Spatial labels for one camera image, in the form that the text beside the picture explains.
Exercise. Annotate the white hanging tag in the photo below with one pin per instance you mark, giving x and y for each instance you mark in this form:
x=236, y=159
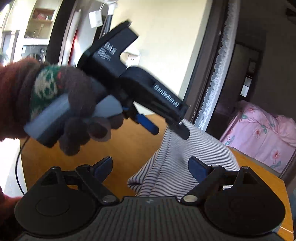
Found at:
x=95, y=18

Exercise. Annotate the wooden wall shelf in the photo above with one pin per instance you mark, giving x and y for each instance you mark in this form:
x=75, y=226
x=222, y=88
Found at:
x=40, y=24

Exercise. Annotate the red sleeved left forearm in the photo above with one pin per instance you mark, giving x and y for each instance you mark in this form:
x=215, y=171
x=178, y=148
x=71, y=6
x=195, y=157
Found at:
x=17, y=81

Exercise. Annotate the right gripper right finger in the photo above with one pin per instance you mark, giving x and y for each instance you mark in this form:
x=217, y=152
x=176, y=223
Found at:
x=209, y=180

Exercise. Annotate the front-load washing machine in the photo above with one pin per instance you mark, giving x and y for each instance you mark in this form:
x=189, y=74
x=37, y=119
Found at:
x=37, y=52

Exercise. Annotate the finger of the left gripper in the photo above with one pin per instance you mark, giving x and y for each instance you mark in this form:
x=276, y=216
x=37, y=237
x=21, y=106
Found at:
x=134, y=115
x=178, y=127

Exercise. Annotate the grey striped garment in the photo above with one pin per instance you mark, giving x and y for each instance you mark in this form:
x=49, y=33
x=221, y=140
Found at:
x=166, y=173

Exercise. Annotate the brown knitted gloved left hand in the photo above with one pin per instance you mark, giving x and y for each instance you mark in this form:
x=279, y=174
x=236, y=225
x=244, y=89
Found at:
x=83, y=94

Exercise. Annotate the pink floral bed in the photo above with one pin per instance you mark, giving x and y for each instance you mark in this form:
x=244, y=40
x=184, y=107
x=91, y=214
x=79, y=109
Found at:
x=265, y=137

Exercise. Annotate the white lace curtain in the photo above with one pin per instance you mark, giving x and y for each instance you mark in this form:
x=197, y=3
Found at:
x=220, y=67

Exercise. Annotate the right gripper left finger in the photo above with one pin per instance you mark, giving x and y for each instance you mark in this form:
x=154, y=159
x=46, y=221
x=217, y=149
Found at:
x=93, y=177

